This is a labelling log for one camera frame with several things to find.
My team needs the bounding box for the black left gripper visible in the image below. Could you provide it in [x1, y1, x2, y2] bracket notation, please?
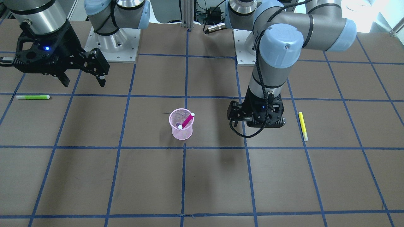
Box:
[227, 89, 285, 128]

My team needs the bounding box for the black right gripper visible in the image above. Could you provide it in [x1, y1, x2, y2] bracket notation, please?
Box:
[12, 22, 110, 87]

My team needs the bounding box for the pink pen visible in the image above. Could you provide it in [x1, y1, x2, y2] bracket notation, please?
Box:
[178, 113, 195, 129]

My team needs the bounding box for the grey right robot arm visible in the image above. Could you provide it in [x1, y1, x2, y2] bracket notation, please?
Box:
[1, 0, 151, 87]

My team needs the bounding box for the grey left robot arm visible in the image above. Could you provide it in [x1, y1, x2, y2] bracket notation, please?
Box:
[225, 0, 357, 128]

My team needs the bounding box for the pink mesh cup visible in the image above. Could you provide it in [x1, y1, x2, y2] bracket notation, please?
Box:
[169, 108, 195, 140]

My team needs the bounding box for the green pen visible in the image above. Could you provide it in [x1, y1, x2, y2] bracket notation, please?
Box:
[15, 95, 51, 100]

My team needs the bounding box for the yellow pen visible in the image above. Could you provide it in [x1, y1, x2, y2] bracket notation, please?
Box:
[298, 112, 309, 141]

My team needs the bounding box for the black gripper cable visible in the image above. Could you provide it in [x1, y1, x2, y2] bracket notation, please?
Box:
[229, 28, 272, 138]

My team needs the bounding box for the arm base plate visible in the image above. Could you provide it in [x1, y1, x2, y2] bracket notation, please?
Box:
[233, 30, 256, 67]
[85, 27, 142, 63]

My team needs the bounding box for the aluminium frame post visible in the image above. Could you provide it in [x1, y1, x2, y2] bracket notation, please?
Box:
[180, 0, 195, 30]

